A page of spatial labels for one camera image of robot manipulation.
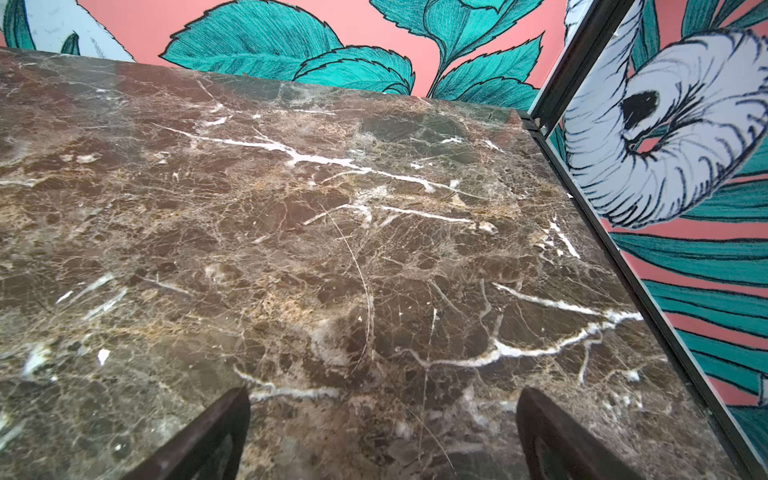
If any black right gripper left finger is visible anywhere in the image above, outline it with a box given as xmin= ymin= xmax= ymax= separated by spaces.
xmin=124 ymin=387 xmax=251 ymax=479

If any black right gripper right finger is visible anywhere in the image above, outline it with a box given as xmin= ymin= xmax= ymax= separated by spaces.
xmin=516 ymin=387 xmax=640 ymax=479

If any black right corner frame post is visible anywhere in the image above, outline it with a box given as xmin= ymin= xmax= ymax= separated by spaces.
xmin=532 ymin=1 xmax=767 ymax=479

